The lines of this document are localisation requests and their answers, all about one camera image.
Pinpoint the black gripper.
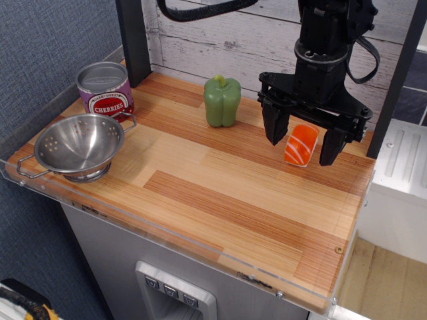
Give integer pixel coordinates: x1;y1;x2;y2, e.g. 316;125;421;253
258;41;372;166

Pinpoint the silver metal colander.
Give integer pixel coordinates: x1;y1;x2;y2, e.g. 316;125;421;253
17;112;137;183

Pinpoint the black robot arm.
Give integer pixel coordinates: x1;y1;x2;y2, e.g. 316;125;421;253
258;1;380;166

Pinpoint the salmon sushi toy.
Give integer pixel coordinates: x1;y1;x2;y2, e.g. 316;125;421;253
284;124;319;167

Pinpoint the green toy bell pepper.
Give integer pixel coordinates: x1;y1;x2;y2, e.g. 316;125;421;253
203;75;242;127

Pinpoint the white toy sink counter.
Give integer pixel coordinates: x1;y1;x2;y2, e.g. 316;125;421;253
356;119;426;263

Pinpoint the cherries tin can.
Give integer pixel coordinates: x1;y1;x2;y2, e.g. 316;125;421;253
75;61;134;122

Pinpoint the silver dispenser button panel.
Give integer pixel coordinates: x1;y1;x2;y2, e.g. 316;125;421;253
135;261;218;319

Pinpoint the grey toy fridge cabinet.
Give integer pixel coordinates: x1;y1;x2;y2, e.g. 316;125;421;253
63;205;309;319

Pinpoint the black and yellow object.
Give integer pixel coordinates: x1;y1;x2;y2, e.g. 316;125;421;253
1;279;61;319

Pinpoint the dark right support post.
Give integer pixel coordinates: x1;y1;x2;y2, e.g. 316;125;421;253
366;1;426;159

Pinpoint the black braided cable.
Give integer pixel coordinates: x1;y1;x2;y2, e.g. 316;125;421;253
156;0;260;23

